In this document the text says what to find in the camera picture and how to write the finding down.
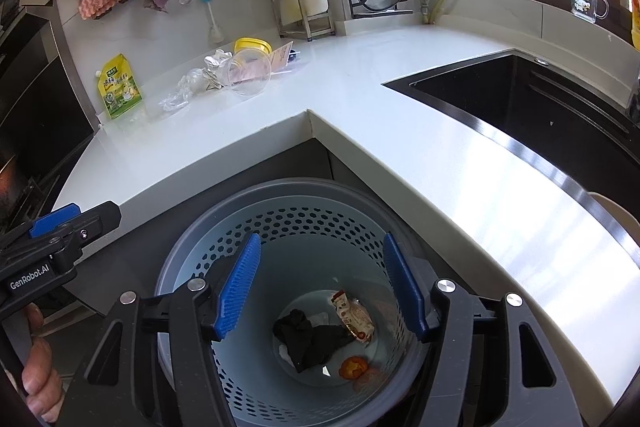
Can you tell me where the yellow green spout pouch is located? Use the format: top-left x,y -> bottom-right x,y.
95,53 -> 145,120

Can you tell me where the black bag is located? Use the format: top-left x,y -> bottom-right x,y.
272,308 -> 372,374

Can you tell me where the clear plastic wrap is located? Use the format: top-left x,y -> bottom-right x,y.
159,69 -> 207,112

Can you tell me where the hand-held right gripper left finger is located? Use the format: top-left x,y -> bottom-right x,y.
55,233 -> 263,427

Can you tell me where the white blue bottle brush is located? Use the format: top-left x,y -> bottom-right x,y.
201,0 -> 225,46

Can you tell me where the black kitchen sink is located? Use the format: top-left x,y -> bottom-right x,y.
382,49 -> 640,220

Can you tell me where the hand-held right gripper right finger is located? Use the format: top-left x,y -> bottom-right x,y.
382,232 -> 586,427

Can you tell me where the person's left hand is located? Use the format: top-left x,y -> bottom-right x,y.
21,302 -> 66,420

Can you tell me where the clear plastic cup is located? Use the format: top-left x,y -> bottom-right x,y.
222,48 -> 274,99

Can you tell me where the steel cutting board rack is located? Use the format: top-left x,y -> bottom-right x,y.
271,0 -> 337,43

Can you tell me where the brown white snack wrapper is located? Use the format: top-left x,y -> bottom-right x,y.
331,290 -> 375,346

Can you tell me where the grey perforated waste basket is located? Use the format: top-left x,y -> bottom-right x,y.
152,179 -> 458,427

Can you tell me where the white paper card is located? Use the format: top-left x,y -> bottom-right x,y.
267,41 -> 296,76

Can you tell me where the black gas stove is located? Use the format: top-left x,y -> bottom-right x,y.
0,147 -> 62,233

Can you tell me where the yellow rimmed lid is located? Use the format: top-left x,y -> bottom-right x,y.
234,38 -> 274,58

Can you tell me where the clear cartoon print cup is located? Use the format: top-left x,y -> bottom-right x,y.
569,0 -> 610,26

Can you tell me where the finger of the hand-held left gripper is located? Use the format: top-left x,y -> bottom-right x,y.
52,201 -> 123,258
29,203 -> 82,239

